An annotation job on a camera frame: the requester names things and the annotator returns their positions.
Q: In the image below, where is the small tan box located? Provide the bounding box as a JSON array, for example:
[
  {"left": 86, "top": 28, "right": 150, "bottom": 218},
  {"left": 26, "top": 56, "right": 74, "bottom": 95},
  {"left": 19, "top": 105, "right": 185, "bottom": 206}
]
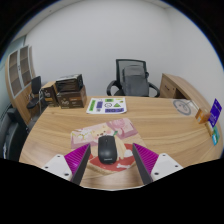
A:
[{"left": 205, "top": 121, "right": 216, "bottom": 138}]

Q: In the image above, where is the green box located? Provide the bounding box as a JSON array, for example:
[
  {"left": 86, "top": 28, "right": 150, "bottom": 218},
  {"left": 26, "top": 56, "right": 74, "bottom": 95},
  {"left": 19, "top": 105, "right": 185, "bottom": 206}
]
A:
[{"left": 211, "top": 125, "right": 221, "bottom": 147}]

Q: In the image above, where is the grey backpack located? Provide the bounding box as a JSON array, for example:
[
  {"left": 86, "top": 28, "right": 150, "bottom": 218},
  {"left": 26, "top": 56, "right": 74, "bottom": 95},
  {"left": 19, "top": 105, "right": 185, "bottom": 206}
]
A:
[{"left": 121, "top": 64, "right": 150, "bottom": 98}]

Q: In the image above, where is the black computer mouse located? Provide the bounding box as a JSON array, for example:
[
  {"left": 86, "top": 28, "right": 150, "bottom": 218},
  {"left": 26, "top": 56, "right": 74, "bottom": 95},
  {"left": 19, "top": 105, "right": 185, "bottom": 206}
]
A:
[{"left": 97, "top": 135, "right": 118, "bottom": 165}]

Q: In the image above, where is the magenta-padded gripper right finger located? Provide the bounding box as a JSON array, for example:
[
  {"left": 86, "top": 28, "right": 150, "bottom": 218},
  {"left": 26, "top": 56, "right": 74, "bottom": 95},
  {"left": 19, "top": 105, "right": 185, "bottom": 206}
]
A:
[{"left": 131, "top": 143, "right": 184, "bottom": 185}]

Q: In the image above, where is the black mesh office chair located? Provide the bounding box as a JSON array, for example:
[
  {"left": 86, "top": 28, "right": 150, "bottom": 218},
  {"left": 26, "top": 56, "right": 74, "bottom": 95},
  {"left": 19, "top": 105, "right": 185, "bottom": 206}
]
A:
[{"left": 106, "top": 58, "right": 161, "bottom": 98}]

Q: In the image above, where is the small brown cardboard box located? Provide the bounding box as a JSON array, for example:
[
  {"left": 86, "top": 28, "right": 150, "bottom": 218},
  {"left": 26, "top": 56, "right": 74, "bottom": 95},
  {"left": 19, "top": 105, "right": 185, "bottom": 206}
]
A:
[{"left": 40, "top": 80, "right": 60, "bottom": 108}]

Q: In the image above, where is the black cardboard box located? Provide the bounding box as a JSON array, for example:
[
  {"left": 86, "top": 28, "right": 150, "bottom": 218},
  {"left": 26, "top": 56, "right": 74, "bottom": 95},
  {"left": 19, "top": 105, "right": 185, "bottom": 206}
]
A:
[{"left": 54, "top": 73, "right": 84, "bottom": 93}]

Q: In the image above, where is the large brown cardboard box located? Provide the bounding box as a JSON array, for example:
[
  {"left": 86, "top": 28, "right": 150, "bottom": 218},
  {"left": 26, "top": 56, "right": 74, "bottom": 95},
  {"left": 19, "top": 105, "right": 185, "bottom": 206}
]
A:
[{"left": 55, "top": 85, "right": 88, "bottom": 110}]

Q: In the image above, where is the small black chair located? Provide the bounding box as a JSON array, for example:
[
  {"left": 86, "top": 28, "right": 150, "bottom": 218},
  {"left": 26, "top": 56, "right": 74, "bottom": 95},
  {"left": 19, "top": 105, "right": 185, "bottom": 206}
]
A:
[{"left": 26, "top": 75, "right": 46, "bottom": 111}]

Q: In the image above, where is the wooden side desk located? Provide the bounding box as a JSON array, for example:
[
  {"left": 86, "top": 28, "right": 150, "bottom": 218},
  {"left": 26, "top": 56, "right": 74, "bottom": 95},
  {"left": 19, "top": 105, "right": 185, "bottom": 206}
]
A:
[{"left": 159, "top": 73, "right": 214, "bottom": 108}]

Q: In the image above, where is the purple standing card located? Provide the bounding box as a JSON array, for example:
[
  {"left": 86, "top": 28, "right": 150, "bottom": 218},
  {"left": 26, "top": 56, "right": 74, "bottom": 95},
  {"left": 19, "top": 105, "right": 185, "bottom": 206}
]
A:
[{"left": 208, "top": 97, "right": 223, "bottom": 128}]

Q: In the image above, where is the orange box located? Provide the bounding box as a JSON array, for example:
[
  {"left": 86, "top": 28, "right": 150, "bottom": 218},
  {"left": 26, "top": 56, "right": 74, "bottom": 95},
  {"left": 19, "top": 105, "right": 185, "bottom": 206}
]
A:
[{"left": 194, "top": 108, "right": 212, "bottom": 125}]

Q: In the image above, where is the cartoon print mouse pad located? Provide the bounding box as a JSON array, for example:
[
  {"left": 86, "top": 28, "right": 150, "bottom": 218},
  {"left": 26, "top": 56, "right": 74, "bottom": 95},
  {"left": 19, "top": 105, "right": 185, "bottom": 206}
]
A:
[{"left": 70, "top": 117, "right": 148, "bottom": 175}]

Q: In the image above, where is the white mat with round logo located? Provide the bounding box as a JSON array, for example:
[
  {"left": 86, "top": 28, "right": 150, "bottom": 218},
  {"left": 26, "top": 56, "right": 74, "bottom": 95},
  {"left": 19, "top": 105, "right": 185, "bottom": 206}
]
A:
[{"left": 172, "top": 98, "right": 200, "bottom": 117}]

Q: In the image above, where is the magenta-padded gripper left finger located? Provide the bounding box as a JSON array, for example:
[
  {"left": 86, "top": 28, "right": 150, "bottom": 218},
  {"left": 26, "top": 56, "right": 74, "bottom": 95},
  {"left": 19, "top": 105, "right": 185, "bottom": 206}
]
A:
[{"left": 40, "top": 143, "right": 92, "bottom": 185}]

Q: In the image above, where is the white sticker sheet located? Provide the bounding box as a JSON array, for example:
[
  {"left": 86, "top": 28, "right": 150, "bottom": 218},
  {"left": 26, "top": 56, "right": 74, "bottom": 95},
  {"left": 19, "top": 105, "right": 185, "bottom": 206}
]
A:
[{"left": 86, "top": 96, "right": 128, "bottom": 115}]

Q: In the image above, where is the black leather armchair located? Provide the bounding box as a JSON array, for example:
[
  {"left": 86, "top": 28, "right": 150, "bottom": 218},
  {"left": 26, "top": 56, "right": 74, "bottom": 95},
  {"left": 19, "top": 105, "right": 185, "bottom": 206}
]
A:
[{"left": 0, "top": 106, "right": 29, "bottom": 162}]

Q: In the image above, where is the wooden shelf unit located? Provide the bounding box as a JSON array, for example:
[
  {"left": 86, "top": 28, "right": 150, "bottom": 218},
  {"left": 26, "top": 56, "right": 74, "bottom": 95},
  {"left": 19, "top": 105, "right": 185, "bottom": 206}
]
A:
[{"left": 4, "top": 44, "right": 43, "bottom": 124}]

